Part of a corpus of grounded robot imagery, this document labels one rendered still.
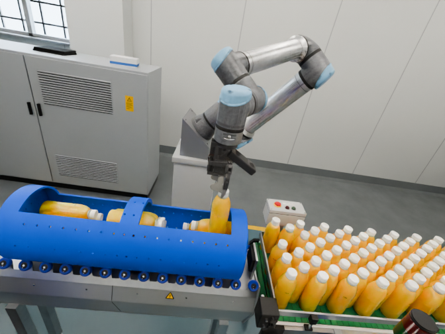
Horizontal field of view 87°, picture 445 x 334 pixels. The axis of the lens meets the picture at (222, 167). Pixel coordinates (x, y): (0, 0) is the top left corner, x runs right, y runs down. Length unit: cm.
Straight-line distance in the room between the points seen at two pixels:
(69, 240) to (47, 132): 210
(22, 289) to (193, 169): 102
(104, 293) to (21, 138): 232
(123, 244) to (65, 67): 200
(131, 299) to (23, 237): 46
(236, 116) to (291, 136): 322
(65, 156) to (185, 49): 199
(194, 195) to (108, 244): 92
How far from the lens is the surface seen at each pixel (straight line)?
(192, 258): 91
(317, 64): 127
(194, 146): 156
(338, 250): 121
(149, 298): 114
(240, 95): 67
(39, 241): 104
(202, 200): 175
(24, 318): 165
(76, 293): 122
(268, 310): 102
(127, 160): 272
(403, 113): 449
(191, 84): 357
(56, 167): 317
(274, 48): 104
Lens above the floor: 184
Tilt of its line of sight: 29 degrees down
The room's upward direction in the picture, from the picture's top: 10 degrees clockwise
